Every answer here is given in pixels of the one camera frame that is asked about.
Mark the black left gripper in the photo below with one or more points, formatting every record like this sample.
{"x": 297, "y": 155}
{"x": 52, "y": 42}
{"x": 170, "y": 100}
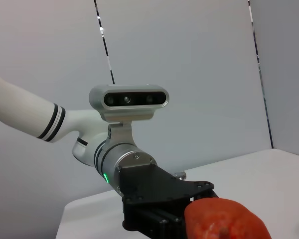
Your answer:
{"x": 152, "y": 184}

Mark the red plush fruit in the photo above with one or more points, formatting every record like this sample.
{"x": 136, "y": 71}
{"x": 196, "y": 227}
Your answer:
{"x": 221, "y": 219}

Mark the white and silver left arm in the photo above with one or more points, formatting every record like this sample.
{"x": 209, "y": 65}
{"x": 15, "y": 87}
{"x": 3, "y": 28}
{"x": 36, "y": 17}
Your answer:
{"x": 27, "y": 107}

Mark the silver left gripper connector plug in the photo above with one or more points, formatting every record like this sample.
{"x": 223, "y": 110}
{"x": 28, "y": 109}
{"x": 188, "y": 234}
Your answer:
{"x": 181, "y": 175}

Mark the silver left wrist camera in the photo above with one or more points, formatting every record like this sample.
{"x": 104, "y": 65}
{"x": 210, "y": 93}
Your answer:
{"x": 129, "y": 99}

